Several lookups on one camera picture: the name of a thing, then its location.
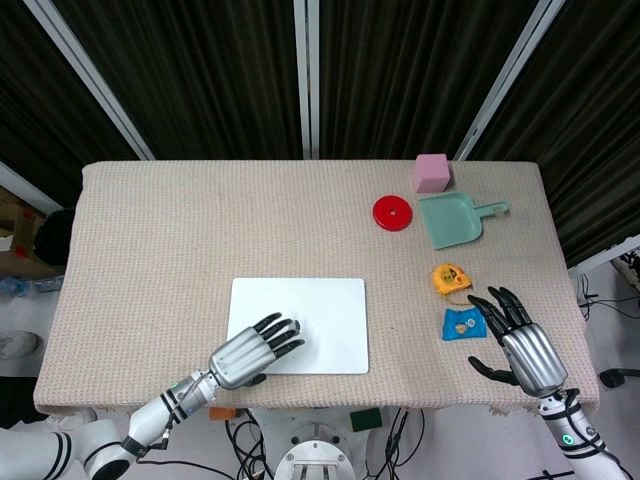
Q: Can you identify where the red round disc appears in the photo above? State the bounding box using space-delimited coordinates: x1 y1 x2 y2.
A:
371 195 413 231

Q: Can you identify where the white shoe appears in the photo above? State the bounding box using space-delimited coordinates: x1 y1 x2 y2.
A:
0 331 42 359

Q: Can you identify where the pink foam cube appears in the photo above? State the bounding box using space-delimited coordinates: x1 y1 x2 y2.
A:
410 153 454 195

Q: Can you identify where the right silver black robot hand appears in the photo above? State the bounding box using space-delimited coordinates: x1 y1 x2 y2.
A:
467 286 570 399

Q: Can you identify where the green block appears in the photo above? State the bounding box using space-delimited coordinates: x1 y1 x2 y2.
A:
349 407 384 434

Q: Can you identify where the brown cardboard box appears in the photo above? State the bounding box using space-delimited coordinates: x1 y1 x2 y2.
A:
0 187 66 279

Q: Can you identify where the black chair base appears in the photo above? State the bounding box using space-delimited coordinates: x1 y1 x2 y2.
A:
599 367 640 389

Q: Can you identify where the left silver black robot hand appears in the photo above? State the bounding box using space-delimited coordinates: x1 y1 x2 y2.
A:
208 312 306 391

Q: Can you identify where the clear plastic bottles pack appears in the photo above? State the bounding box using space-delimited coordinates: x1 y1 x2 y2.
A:
0 276 64 297

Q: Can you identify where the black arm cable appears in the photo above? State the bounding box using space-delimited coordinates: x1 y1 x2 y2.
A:
134 372 211 457
562 388 626 469

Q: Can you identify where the black pleated curtain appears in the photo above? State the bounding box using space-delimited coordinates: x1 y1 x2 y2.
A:
317 0 552 161
468 0 640 269
54 0 307 162
0 0 142 174

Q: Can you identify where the beige waffle tablecloth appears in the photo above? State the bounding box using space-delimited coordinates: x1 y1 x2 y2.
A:
32 159 601 417

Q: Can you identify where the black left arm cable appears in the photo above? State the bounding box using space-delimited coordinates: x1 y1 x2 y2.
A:
134 372 211 457

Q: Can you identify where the black floor cable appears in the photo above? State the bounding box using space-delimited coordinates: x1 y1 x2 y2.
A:
574 273 640 322
367 408 426 480
223 417 274 480

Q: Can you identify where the black round object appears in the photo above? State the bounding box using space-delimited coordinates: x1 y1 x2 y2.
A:
33 207 76 267

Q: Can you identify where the yellow tape measure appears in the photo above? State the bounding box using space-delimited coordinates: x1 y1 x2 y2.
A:
431 263 477 307

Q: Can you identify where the silver laptop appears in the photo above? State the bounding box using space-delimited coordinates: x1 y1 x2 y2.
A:
226 277 370 376

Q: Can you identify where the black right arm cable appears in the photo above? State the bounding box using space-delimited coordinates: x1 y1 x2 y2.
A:
562 388 626 469

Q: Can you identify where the teal plastic dustpan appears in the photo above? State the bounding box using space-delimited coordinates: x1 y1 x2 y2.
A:
417 191 511 251

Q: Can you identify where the white frame post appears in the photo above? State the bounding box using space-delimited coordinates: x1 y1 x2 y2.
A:
293 0 321 161
0 159 64 215
567 237 640 275
453 0 569 162
35 0 155 162

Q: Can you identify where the blue snack packet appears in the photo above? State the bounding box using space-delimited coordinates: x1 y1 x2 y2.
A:
439 307 489 343

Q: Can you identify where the white robot torso base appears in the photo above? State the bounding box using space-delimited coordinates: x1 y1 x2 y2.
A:
249 407 401 480

